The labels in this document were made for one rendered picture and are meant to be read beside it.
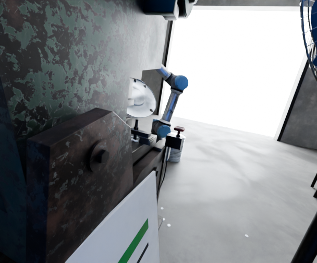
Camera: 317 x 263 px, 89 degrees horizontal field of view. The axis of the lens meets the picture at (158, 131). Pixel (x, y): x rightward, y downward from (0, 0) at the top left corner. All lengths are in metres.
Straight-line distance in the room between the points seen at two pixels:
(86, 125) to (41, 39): 0.16
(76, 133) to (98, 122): 0.06
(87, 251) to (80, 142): 0.29
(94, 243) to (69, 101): 0.36
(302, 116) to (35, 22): 5.71
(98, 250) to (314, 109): 5.70
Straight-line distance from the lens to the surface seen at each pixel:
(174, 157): 2.25
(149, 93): 1.09
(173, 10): 0.63
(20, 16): 0.35
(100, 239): 0.55
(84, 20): 0.43
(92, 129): 0.35
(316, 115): 5.88
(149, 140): 0.74
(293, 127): 5.75
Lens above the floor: 0.97
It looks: 16 degrees down
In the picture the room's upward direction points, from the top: 9 degrees clockwise
